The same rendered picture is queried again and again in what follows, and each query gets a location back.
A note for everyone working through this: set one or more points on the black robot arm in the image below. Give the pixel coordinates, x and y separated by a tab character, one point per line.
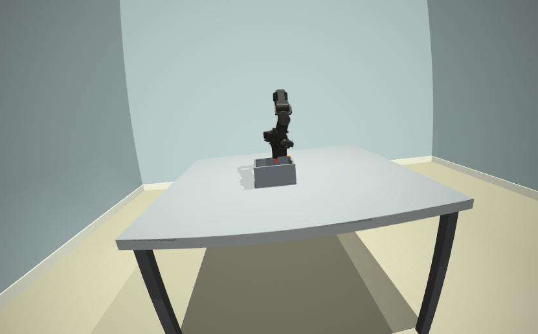
283	110

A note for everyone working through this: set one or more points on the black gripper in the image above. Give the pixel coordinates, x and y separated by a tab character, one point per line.
279	145

